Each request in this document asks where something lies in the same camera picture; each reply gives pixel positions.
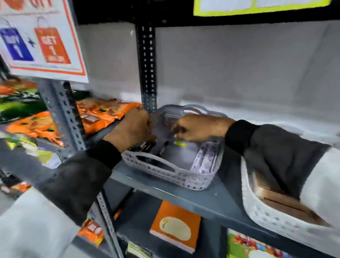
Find pale yellow packet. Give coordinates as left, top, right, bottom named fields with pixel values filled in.
left=126, top=240, right=152, bottom=258

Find grey perforated plastic basket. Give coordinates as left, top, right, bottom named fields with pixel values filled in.
left=121, top=104, right=229, bottom=191

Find small orange packet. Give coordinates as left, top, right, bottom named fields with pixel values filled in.
left=77, top=209, right=123, bottom=248

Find yellow framed sign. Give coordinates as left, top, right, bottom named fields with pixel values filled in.
left=193, top=0, right=332, bottom=17

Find person's right forearm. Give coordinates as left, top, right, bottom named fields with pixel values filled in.
left=225, top=120, right=340, bottom=229

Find white perforated plastic basket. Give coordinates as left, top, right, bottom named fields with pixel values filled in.
left=240, top=156, right=340, bottom=257

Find yellow-green snack packet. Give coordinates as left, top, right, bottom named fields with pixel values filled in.
left=5, top=132, right=62, bottom=170

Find grey slotted metal shelf rack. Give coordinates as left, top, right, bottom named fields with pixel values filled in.
left=0, top=23, right=340, bottom=258

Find brown packets stack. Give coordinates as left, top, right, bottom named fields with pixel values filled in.
left=252, top=171, right=330, bottom=228

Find colourful green printed box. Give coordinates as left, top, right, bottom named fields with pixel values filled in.
left=227, top=229, right=294, bottom=258

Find orange box with white oval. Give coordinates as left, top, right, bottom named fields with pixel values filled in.
left=149, top=200, right=202, bottom=254

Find white promotional sign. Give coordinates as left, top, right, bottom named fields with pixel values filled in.
left=0, top=0, right=89, bottom=83

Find person's left hand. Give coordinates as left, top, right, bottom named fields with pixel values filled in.
left=103, top=107, right=157, bottom=154

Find pile of orange snack packets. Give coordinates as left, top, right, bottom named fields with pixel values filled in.
left=75, top=98, right=142, bottom=135

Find purple patterned packet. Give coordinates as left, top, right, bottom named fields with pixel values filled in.
left=190, top=142, right=221, bottom=174

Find black packets in basket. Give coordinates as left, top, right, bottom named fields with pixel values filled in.
left=132, top=141, right=170, bottom=160

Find orange snack packet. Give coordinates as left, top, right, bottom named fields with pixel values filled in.
left=6, top=111, right=65, bottom=147

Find green snack packets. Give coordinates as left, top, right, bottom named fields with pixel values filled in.
left=0, top=88, right=48, bottom=123

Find person's right hand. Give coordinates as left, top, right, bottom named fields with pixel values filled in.
left=171, top=114, right=236, bottom=143

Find person's left forearm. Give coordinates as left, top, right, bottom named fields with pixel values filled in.
left=0, top=139, right=123, bottom=258

